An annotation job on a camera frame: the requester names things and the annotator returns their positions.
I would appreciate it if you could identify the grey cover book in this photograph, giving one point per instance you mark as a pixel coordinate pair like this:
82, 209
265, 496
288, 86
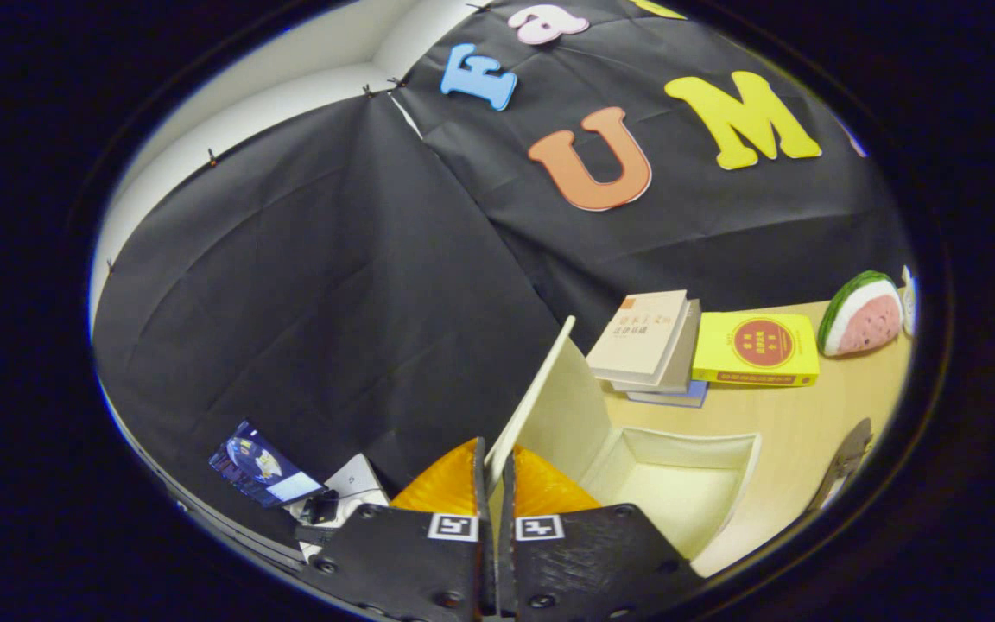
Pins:
686, 363

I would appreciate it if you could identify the cream storage box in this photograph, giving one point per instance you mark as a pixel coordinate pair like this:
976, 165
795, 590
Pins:
679, 492

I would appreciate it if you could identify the dark blue printed card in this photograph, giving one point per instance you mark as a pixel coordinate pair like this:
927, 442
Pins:
256, 466

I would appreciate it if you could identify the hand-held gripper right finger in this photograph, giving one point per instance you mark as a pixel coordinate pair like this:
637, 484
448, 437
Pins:
508, 518

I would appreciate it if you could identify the watermelon slice plush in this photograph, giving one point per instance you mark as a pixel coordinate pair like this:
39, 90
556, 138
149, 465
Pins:
865, 320

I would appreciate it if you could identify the brown fuzzy shoe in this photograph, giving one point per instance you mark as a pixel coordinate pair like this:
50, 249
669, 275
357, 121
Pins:
847, 453

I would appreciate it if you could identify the white plush toy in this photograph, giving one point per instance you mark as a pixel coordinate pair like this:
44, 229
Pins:
909, 302

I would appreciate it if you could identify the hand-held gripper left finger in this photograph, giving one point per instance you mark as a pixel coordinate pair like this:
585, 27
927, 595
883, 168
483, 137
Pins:
482, 501

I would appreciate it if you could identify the white flat sheet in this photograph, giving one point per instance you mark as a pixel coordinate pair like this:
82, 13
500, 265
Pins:
359, 484

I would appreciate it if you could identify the yellow book with red circle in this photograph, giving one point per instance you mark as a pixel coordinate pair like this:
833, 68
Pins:
757, 345

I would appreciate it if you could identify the beige cover book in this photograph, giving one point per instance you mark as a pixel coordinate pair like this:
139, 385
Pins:
640, 337

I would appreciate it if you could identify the blue cover book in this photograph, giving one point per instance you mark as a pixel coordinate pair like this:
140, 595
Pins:
679, 397

